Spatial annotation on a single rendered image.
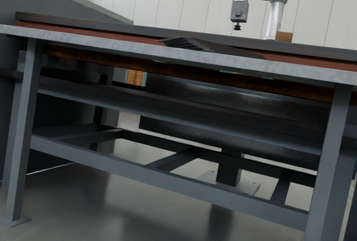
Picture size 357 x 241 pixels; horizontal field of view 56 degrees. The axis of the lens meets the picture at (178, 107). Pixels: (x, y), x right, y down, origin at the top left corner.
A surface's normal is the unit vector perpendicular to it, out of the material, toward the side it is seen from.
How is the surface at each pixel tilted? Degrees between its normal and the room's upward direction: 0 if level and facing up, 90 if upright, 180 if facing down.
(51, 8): 90
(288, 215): 90
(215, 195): 90
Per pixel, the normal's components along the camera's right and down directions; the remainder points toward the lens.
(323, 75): -0.37, 0.01
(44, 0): 0.92, 0.18
